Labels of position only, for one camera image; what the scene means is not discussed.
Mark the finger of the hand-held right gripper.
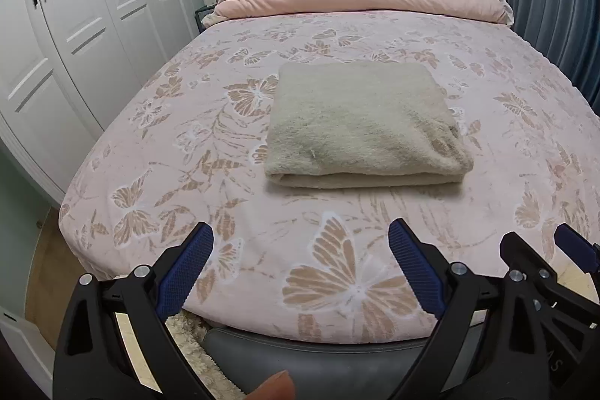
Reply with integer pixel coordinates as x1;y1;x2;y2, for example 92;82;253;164
554;224;600;302
500;232;587;400

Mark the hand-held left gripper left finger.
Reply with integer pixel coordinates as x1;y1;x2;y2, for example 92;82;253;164
52;222;226;400

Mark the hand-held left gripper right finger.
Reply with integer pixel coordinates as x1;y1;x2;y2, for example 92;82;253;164
388;218;547;400

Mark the beige fleece garment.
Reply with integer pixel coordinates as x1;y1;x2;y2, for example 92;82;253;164
264;61;474;189

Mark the person's left hand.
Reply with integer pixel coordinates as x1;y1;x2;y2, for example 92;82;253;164
246;371;296;400

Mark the cream fluffy rug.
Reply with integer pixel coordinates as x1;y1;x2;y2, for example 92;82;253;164
164;313;245;400

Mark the white low cabinet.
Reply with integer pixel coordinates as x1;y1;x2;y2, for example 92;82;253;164
0;305;53;400

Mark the pink butterfly print blanket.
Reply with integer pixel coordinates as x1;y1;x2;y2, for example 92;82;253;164
58;9;600;342

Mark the dark nightstand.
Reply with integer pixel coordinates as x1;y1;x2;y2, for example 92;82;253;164
194;1;221;37

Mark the white wardrobe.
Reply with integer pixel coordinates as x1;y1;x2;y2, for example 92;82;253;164
0;0;209;206

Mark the grey bed frame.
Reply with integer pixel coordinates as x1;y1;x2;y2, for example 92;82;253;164
201;325;483;400

